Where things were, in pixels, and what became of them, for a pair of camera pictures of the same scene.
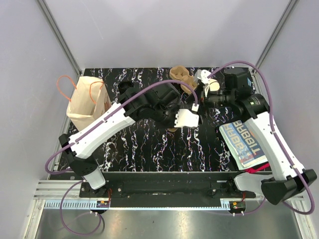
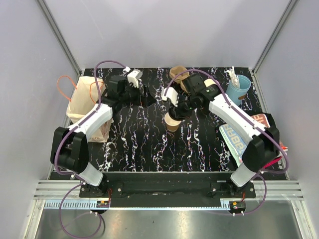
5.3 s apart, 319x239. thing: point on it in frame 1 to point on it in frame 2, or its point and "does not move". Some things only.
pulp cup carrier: x=180 y=73 does not move
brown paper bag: x=89 y=99 does not move
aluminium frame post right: x=284 y=18 does not move
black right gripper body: x=217 y=99 to x=187 y=104
